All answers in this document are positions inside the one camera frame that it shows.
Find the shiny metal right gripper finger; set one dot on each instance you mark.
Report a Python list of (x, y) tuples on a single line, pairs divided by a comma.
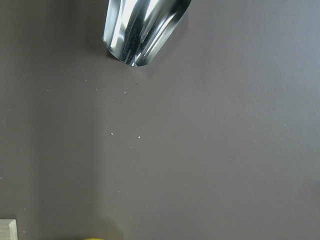
[(136, 30)]

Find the whole yellow lemon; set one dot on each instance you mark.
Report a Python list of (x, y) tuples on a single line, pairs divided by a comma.
[(93, 238)]

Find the wooden cutting board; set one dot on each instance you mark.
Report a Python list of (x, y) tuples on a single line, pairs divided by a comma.
[(8, 229)]

